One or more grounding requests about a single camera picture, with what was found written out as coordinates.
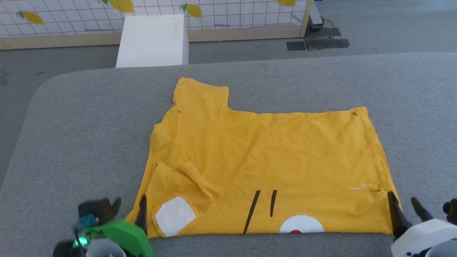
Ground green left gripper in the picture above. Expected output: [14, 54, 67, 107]
[83, 193, 154, 257]

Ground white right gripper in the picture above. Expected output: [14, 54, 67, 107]
[387, 191, 457, 257]

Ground yellow t-shirt garment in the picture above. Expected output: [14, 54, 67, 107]
[124, 77, 403, 239]

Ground grey fabric sofa surface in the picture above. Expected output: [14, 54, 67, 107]
[0, 52, 457, 257]

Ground white rectangular box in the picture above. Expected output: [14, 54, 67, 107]
[115, 14, 190, 69]

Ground long black floor mat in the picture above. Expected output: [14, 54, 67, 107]
[305, 38, 351, 51]

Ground dark floor mat under stand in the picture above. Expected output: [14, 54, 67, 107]
[304, 27, 342, 38]

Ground grey metal stand foot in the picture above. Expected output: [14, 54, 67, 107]
[308, 1, 325, 30]

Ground lemon-print grid partition panel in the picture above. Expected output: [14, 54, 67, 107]
[0, 0, 315, 50]

